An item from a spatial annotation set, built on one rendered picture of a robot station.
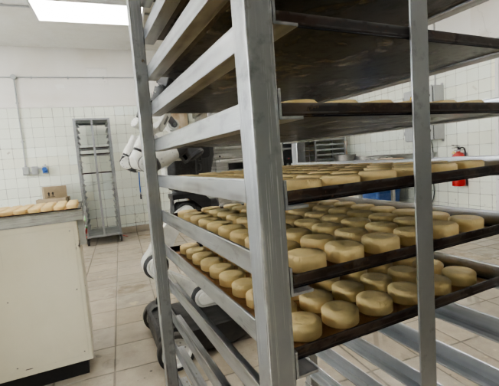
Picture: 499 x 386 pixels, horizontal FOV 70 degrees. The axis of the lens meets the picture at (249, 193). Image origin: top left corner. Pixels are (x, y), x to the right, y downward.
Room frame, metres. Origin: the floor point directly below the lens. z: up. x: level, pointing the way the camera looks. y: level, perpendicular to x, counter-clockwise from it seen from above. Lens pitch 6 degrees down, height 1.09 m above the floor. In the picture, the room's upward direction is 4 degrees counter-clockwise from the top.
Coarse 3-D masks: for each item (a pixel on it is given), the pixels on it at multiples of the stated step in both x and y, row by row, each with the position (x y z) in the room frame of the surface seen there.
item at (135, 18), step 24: (144, 48) 0.90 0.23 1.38; (144, 72) 0.90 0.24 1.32; (144, 96) 0.90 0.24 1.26; (144, 120) 0.89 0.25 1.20; (144, 144) 0.89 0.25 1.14; (144, 168) 0.90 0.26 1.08; (168, 288) 0.90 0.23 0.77; (168, 312) 0.90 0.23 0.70; (168, 336) 0.90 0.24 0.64; (168, 360) 0.89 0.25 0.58; (168, 384) 0.89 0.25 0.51
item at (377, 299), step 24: (192, 264) 0.79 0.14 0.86; (216, 264) 0.71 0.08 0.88; (408, 264) 0.65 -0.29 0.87; (240, 288) 0.57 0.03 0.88; (336, 288) 0.53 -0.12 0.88; (360, 288) 0.53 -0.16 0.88; (384, 288) 0.55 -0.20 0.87; (408, 288) 0.51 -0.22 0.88; (456, 288) 0.54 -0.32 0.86; (312, 312) 0.45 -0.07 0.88; (336, 312) 0.45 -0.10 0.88; (360, 312) 0.48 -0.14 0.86; (384, 312) 0.47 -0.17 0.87; (312, 336) 0.42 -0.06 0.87
